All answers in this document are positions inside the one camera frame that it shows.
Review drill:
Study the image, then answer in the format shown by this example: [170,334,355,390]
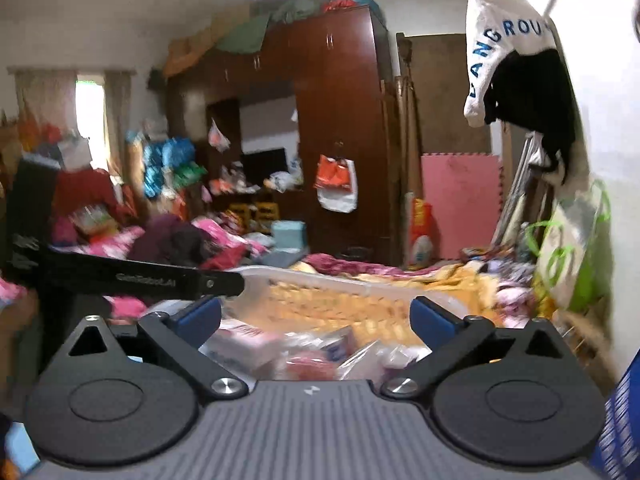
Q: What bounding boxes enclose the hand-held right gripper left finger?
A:
[66,296,250,402]

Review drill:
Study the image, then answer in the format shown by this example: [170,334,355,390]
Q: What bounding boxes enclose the small white plastic bag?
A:
[207,118,232,154]

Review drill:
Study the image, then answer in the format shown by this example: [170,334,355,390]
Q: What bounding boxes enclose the yellow blanket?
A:
[269,259,507,348]

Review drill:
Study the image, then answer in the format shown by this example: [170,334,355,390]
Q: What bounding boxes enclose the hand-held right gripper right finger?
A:
[380,296,569,402]

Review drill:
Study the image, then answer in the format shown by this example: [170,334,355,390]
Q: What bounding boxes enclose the green white shopping bag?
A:
[524,179,614,312]

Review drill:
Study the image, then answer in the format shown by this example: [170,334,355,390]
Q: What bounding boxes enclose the beige curtain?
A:
[103,71,134,177]
[14,69,77,137]

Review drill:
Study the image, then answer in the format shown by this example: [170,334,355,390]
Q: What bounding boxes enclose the brown wooden board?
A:
[396,33,494,262]

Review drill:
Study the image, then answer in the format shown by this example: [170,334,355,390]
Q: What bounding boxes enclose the brown wooden wardrobe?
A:
[164,5,402,267]

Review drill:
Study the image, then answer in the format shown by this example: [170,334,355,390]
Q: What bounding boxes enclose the leaning metal poles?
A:
[492,130,552,249]

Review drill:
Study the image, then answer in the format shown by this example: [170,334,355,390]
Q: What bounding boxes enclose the dark maroon garment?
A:
[127,213,217,269]

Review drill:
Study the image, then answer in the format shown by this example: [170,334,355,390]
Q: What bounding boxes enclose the light blue box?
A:
[272,220,307,252]

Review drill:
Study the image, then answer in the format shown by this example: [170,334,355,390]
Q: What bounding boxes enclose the orange white shopping bag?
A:
[314,153,359,214]

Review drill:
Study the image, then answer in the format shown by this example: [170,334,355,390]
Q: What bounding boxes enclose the crumpled clear plastic bag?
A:
[334,340,432,382]

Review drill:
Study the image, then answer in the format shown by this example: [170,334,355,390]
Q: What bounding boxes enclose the white lettered cloth bag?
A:
[463,0,559,129]

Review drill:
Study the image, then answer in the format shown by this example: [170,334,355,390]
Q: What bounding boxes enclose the white pink packet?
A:
[201,317,287,374]

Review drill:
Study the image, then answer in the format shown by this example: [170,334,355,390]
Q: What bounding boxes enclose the yellow stool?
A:
[227,204,251,234]
[252,203,276,234]

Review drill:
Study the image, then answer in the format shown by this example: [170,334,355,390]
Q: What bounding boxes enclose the cardboard boxes on wardrobe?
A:
[166,6,252,77]

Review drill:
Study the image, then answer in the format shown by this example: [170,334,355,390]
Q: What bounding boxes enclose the pink floral blanket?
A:
[50,216,272,322]

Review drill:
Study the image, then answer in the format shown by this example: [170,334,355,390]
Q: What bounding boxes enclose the red covered cabinet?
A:
[51,169,127,227]

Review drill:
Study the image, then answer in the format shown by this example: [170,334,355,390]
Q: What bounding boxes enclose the pink foam mat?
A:
[420,153,504,262]

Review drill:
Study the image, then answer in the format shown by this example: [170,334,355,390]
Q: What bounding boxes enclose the black television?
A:
[240,148,290,187]

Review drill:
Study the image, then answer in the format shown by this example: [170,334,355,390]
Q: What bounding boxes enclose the white plastic basket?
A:
[149,266,482,382]

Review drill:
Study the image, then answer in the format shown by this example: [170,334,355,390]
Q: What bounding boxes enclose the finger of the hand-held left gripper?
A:
[199,270,247,299]

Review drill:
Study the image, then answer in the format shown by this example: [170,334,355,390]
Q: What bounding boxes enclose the bright window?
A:
[75,77,109,171]

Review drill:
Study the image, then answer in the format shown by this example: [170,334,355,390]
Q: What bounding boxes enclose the blue plastic bag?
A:
[162,138,196,167]
[142,142,166,199]

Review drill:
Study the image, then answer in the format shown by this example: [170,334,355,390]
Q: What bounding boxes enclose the person's left forearm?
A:
[0,286,45,411]

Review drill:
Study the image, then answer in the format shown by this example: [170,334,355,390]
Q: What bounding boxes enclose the black hanging garment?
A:
[482,49,577,187]

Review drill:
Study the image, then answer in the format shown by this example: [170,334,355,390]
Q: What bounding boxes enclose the red yellow sack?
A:
[407,197,435,267]

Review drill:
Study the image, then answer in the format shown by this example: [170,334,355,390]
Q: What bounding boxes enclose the green cloth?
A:
[214,0,327,57]

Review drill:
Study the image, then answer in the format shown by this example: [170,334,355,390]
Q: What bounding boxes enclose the white red blue packet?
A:
[319,325,372,362]

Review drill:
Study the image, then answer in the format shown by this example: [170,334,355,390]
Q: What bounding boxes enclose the maroon patterned blanket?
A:
[304,252,452,280]

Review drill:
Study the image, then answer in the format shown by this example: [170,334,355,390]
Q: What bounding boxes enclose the blue woven bag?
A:
[589,367,640,480]

